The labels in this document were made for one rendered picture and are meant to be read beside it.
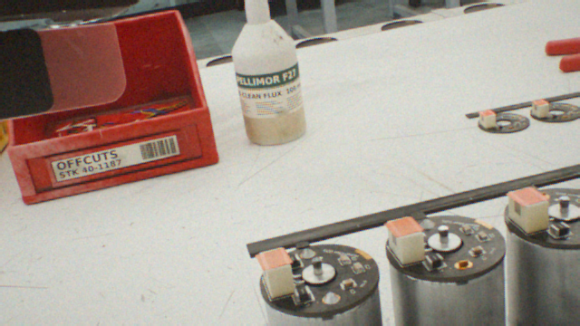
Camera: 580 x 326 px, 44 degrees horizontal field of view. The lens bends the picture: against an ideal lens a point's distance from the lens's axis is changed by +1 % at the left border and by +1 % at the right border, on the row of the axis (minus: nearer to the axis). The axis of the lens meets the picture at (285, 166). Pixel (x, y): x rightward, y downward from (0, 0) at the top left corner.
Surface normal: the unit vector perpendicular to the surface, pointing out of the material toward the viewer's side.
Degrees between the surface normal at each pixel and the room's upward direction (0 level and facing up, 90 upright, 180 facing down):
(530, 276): 90
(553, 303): 90
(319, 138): 0
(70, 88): 74
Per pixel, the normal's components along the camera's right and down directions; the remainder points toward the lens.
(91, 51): 0.56, -0.01
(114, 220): -0.15, -0.90
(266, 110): -0.13, 0.38
